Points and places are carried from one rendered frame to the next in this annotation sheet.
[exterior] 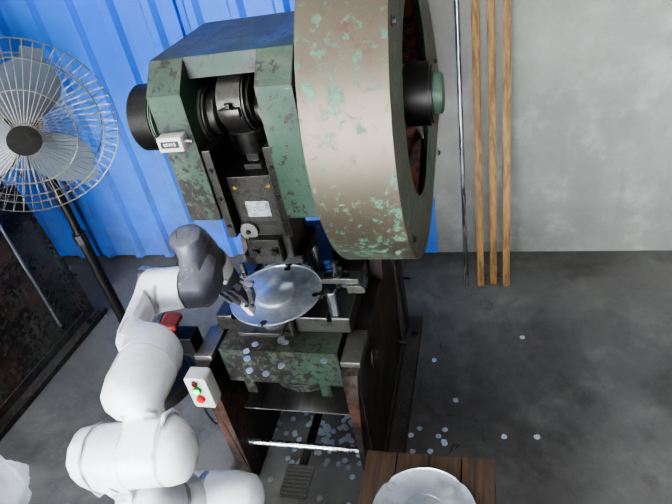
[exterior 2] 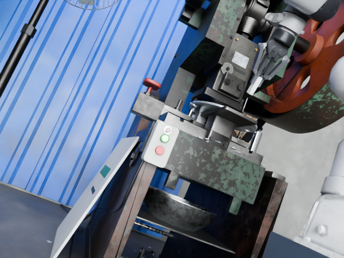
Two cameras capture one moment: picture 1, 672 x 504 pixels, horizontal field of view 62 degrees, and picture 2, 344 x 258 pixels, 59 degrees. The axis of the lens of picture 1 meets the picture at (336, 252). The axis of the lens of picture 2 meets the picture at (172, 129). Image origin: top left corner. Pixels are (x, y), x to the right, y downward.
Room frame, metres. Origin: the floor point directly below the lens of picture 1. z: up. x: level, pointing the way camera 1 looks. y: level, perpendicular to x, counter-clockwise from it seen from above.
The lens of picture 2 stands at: (0.44, 0.99, 0.47)
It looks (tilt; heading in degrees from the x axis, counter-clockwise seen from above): 9 degrees up; 328
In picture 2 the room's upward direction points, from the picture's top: 22 degrees clockwise
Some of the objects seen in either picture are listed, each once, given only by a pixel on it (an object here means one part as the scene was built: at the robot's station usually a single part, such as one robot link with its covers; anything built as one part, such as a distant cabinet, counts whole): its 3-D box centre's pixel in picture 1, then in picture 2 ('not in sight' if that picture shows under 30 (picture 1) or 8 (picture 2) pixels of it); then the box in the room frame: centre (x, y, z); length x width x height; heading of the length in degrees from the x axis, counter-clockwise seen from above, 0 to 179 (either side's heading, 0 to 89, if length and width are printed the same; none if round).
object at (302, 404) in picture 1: (315, 366); (170, 221); (1.51, 0.16, 0.31); 0.43 x 0.42 x 0.01; 71
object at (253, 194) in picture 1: (265, 208); (233, 67); (1.46, 0.18, 1.04); 0.17 x 0.15 x 0.30; 161
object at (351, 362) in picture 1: (386, 316); (221, 205); (1.54, -0.13, 0.45); 0.92 x 0.12 x 0.90; 161
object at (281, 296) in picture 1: (276, 293); (222, 117); (1.38, 0.21, 0.78); 0.29 x 0.29 x 0.01
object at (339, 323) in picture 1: (294, 293); (201, 142); (1.50, 0.17, 0.68); 0.45 x 0.30 x 0.06; 71
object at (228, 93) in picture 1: (249, 129); (246, 26); (1.50, 0.17, 1.27); 0.21 x 0.12 x 0.34; 161
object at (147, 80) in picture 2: (173, 327); (148, 91); (1.39, 0.55, 0.72); 0.07 x 0.06 x 0.08; 161
